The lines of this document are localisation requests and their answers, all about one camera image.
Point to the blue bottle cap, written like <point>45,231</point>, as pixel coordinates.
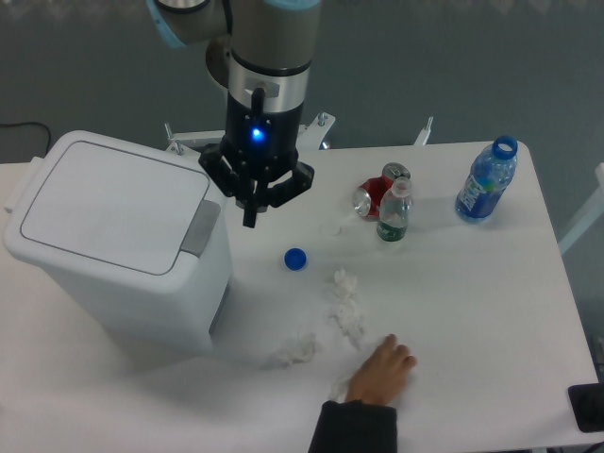
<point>295,259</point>

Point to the dark sleeved forearm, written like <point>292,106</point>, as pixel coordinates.
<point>355,427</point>

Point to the white trash can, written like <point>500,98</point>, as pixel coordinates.
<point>135,235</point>

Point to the white frame at right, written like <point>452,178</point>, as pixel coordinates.
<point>590,211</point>

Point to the crumpled tissue top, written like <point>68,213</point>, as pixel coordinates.
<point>344,285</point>

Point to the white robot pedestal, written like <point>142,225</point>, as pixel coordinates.
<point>309,137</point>

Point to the person's bare hand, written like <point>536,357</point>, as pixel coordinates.
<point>383,376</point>

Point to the crushed red soda can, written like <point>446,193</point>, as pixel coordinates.
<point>367,197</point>

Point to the large blue water bottle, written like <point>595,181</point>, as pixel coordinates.
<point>490,175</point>

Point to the black device at edge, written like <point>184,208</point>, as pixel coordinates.
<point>587,405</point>

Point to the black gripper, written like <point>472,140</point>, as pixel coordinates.
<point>259,147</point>

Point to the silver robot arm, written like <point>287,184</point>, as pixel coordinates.
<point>270,45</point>

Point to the tissue bottom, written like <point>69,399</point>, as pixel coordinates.
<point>339,388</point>

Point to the tissue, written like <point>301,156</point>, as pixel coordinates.
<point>344,285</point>
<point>339,388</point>
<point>297,350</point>
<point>348,317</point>

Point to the small clear green-label bottle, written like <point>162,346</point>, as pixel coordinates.
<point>394,211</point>

